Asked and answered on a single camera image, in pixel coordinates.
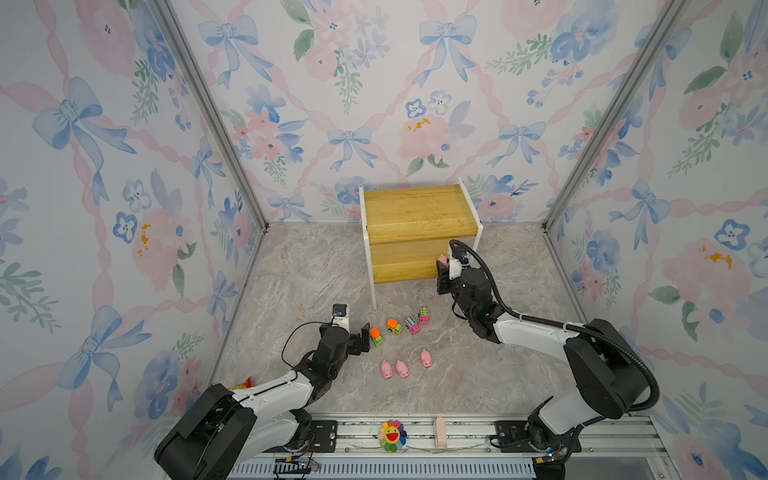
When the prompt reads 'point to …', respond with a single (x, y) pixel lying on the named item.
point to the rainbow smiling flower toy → (392, 436)
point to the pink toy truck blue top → (412, 325)
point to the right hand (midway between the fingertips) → (443, 259)
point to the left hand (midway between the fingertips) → (355, 321)
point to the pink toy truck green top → (424, 318)
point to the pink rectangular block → (441, 434)
